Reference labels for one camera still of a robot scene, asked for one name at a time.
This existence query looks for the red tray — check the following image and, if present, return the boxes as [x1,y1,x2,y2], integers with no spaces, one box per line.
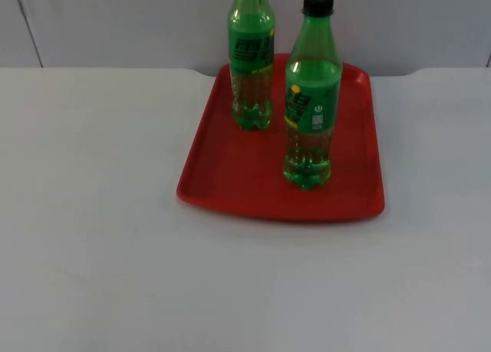
[176,52,386,223]

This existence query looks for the green plastic bottle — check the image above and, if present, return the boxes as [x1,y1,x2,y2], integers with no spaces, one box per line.
[227,0,276,132]
[282,0,344,192]

